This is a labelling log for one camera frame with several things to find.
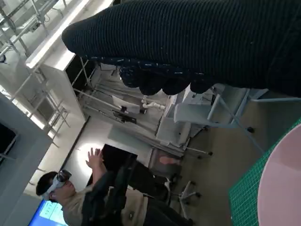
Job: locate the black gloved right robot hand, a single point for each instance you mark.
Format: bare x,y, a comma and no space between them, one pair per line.
188,42

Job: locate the pink bowl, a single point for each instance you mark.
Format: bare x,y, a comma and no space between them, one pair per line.
282,183

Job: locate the white cabinet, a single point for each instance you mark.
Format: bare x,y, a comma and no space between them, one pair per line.
169,129

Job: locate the grey curtain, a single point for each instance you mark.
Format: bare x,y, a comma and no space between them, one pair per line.
145,127

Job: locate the white office chair star base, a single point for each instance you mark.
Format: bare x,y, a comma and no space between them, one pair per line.
185,193

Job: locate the green cutting mat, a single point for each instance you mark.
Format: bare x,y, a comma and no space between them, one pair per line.
247,195

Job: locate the grey vr headset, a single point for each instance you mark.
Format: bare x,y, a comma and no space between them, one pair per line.
61,176

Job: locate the person wearing headset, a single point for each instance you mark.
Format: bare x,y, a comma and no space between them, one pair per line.
75,207

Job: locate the blue lit monitor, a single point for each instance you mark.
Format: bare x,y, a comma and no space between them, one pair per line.
49,212

